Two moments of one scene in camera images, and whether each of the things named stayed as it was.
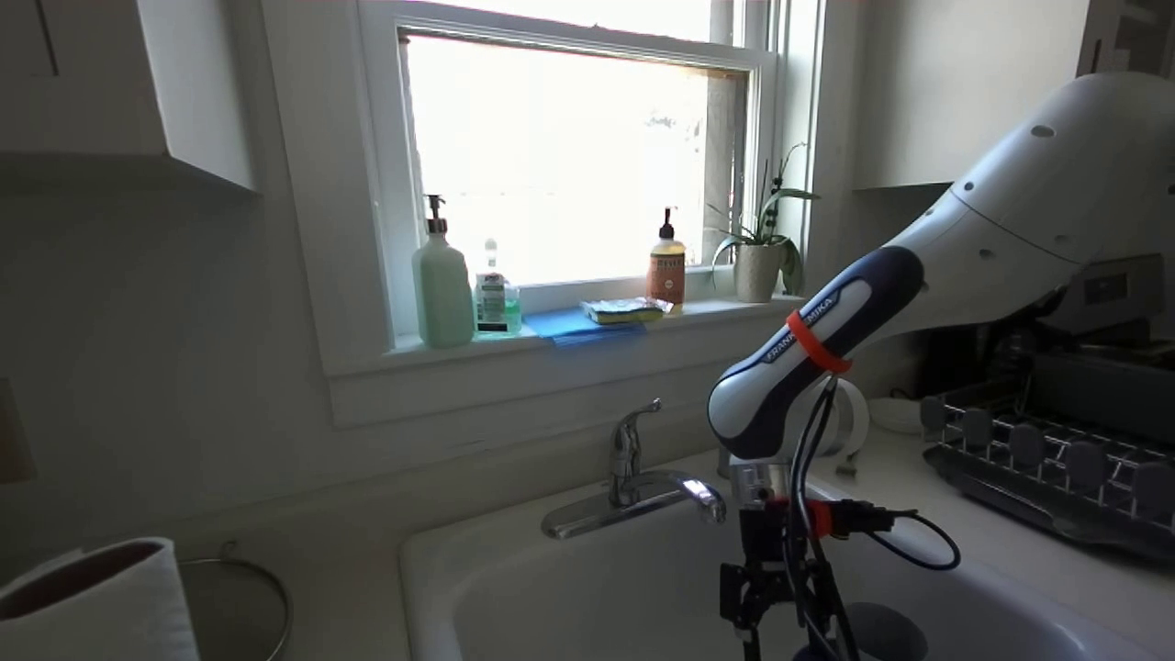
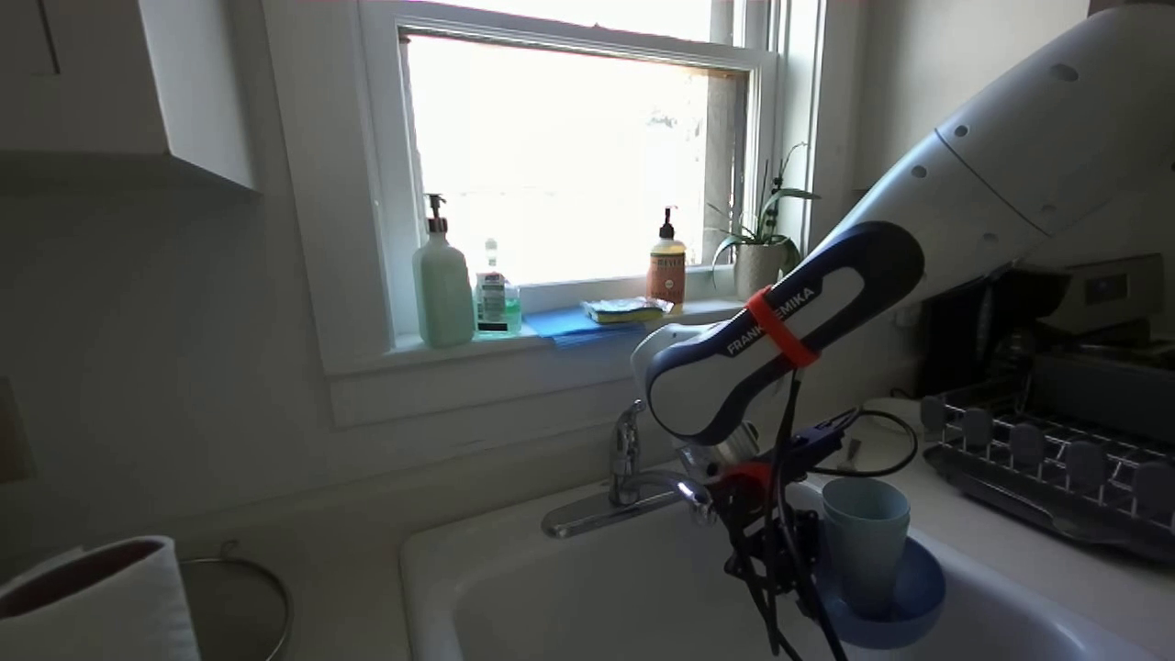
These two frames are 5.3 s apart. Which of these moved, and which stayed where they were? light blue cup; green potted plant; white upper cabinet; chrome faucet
Moved: light blue cup
Stayed: white upper cabinet; green potted plant; chrome faucet
